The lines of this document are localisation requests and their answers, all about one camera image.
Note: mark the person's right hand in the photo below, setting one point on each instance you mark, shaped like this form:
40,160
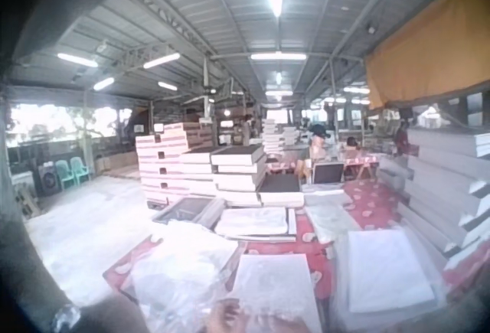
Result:
275,323

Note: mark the person's left hand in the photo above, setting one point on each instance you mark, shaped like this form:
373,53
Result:
226,315

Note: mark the person's left fingers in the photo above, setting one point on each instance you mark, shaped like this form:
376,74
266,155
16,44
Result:
226,305

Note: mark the person's right fingers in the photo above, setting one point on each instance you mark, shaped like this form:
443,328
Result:
275,317

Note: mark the white sheet packet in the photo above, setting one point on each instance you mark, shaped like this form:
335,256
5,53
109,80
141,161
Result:
273,283

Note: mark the heap of clear plastic bags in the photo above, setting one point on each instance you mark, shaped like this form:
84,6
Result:
180,268

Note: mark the flat white wrapped packet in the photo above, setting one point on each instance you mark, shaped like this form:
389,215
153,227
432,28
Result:
252,221

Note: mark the dark framed panel in plastic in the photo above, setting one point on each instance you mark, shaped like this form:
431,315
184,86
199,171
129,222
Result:
187,210

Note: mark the clear plastic wrapped packet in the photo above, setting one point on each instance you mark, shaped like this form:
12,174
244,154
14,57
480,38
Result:
329,220

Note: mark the large white sheet in plastic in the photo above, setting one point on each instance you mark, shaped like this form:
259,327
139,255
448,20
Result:
386,269

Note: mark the white box with dark top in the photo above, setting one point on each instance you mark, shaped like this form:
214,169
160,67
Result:
281,191

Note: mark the pallet stack of white boxes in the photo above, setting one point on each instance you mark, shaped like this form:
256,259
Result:
180,172

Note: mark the red patterned tablecloth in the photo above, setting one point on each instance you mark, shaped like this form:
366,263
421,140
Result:
367,199

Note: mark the upright dark framed panel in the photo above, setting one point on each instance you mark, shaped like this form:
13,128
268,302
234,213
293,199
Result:
327,174

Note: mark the silver wrist watch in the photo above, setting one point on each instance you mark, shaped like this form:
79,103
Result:
66,317

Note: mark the distant stack of white boxes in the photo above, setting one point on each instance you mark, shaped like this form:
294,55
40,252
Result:
277,134

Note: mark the distant table with red cloth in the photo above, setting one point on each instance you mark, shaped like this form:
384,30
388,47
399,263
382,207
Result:
363,161

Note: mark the green plastic chair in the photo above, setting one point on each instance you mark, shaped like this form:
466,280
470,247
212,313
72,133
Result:
64,174
79,168

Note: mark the tall stack of white boxes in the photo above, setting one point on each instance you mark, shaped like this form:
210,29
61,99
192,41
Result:
440,180

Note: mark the black speaker box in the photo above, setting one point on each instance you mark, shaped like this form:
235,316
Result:
46,180

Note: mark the wooden pallet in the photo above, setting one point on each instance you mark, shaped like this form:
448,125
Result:
27,203

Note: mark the orange hanging curtain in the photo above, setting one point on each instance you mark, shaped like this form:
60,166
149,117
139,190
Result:
428,53

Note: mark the white post with fan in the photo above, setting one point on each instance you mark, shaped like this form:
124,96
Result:
206,88

